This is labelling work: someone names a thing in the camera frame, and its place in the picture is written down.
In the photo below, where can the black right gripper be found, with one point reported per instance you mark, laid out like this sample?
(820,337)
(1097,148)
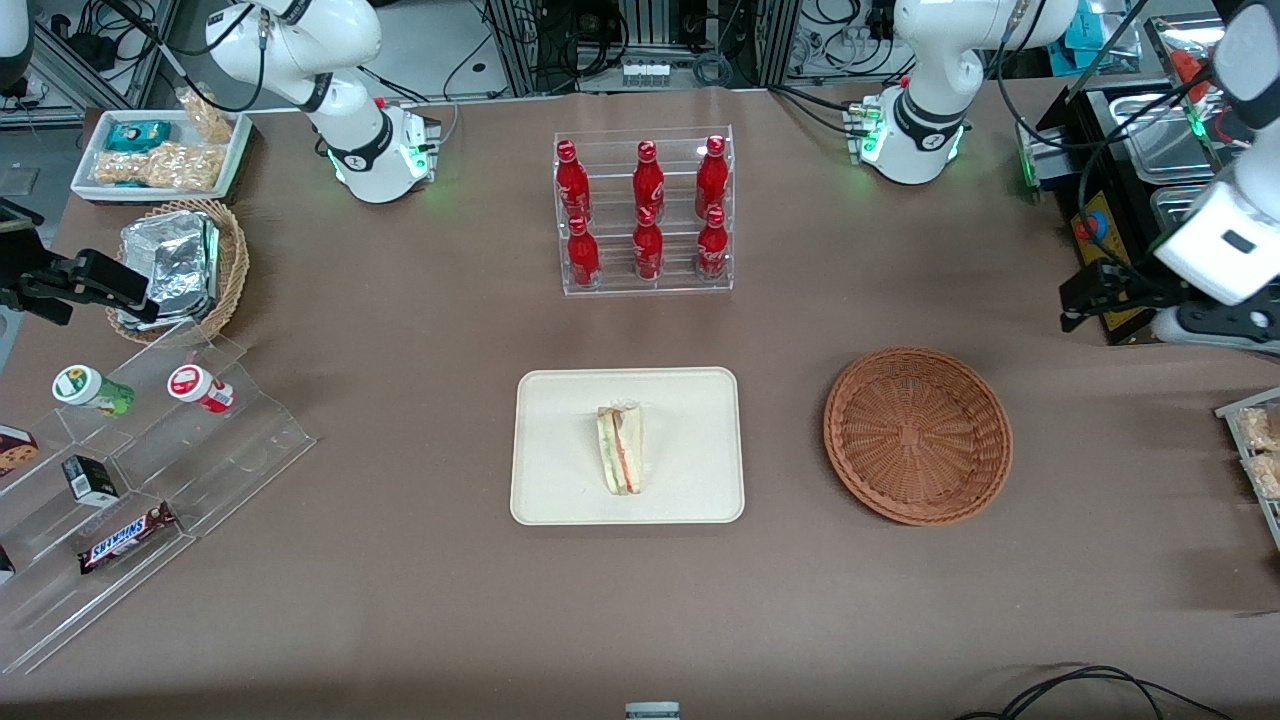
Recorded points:
(18,270)

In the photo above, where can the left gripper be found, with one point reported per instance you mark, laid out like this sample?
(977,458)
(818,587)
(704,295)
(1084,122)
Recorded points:
(1128,284)

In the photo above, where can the triangular sandwich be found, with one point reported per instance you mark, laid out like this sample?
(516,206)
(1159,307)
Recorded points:
(622,450)

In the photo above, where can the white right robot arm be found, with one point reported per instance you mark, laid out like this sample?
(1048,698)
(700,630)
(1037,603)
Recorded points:
(330,60)

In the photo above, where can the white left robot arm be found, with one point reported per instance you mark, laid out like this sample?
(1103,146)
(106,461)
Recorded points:
(925,80)

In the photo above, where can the tan wicker basket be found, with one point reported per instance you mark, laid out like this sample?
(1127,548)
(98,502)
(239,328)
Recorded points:
(232,270)

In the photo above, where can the round brown wicker basket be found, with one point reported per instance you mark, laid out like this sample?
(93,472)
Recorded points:
(915,435)

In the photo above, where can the cream rectangular tray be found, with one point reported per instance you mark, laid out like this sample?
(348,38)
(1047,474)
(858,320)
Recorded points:
(560,445)

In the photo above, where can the red emergency stop button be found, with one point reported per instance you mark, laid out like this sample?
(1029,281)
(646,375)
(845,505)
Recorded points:
(1092,228)

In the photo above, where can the green lidded cup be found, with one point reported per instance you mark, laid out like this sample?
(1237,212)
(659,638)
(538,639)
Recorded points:
(85,387)

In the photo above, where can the silver foil container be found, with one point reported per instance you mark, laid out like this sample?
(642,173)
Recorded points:
(175,265)

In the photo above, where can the steel warmer pan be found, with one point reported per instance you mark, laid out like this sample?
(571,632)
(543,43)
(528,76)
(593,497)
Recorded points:
(1160,135)
(1170,205)

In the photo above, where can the large clear peanut bag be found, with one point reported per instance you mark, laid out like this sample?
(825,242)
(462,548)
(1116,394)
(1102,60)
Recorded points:
(165,168)

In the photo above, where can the metal box with green light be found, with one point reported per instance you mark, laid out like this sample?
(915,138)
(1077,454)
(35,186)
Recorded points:
(1045,160)

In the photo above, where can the red lidded cup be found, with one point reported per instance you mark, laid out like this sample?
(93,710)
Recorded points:
(195,385)

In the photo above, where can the black food warmer cabinet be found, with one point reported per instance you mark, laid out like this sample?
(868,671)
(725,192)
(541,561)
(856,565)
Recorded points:
(1090,140)

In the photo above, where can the teal snack packet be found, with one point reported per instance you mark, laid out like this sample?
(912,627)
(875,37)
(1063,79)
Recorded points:
(138,135)

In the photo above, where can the brown cookie box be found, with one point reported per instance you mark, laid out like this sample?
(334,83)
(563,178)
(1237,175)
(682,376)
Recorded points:
(15,450)

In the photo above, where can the small black carton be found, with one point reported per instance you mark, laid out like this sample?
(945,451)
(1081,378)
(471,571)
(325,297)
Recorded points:
(90,480)

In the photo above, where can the clear bagged snack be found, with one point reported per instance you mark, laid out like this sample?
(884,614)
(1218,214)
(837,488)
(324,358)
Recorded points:
(1262,428)
(1268,476)

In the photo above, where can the small clear peanut bag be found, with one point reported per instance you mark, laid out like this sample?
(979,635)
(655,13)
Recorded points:
(208,118)

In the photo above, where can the clear acrylic stepped shelf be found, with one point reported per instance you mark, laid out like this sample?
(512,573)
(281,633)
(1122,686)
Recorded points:
(230,450)

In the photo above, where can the orange fried food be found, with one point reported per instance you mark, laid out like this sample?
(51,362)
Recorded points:
(1190,65)

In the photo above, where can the brown snickers bar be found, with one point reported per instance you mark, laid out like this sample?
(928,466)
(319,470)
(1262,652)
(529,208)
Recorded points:
(125,540)

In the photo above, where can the red cola bottle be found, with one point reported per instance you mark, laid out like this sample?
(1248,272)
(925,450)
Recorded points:
(712,250)
(572,185)
(648,180)
(583,258)
(711,180)
(648,250)

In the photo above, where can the clear acrylic bottle rack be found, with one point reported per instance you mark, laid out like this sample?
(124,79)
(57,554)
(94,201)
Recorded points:
(680,200)

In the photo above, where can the white power strip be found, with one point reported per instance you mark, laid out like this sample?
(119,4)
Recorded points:
(646,72)

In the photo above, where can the small grey box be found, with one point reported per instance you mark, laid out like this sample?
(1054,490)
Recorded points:
(652,711)

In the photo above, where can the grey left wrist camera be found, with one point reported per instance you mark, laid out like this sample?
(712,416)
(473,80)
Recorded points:
(1215,325)

